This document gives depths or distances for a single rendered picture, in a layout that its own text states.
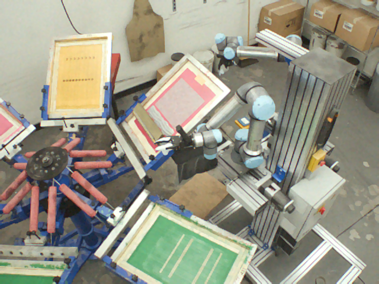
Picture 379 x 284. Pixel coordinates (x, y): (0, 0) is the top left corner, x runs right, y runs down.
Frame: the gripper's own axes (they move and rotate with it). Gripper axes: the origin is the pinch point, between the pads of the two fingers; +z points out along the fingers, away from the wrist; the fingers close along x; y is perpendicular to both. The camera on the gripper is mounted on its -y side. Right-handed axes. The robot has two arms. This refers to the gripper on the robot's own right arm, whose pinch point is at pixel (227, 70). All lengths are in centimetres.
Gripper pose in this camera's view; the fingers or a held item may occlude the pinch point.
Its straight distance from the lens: 253.1
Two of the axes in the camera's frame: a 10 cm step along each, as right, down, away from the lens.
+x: 8.2, -5.7, 1.0
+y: 5.1, 6.2, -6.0
